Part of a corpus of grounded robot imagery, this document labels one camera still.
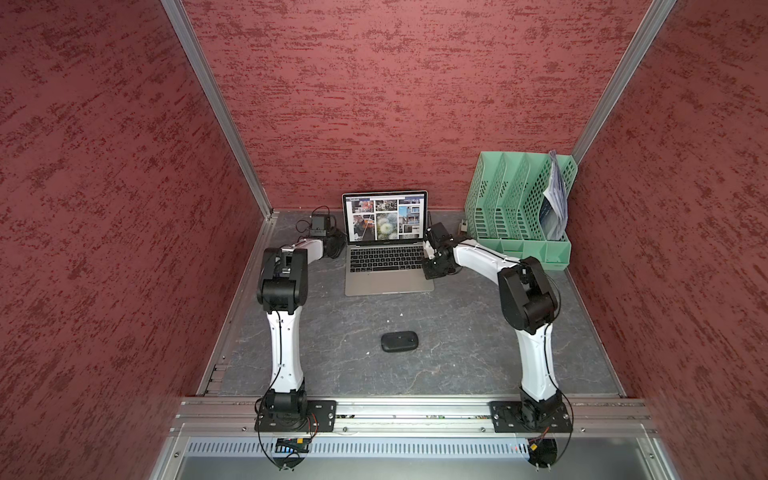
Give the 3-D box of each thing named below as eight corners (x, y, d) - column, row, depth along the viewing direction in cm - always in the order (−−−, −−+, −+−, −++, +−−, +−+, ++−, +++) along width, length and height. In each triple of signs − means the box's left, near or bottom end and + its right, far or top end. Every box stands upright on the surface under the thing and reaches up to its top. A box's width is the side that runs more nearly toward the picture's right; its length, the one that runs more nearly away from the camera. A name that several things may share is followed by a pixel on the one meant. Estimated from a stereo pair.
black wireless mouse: (381, 351, 87) (381, 348, 85) (381, 334, 90) (381, 331, 88) (418, 351, 87) (419, 348, 85) (417, 334, 90) (418, 331, 88)
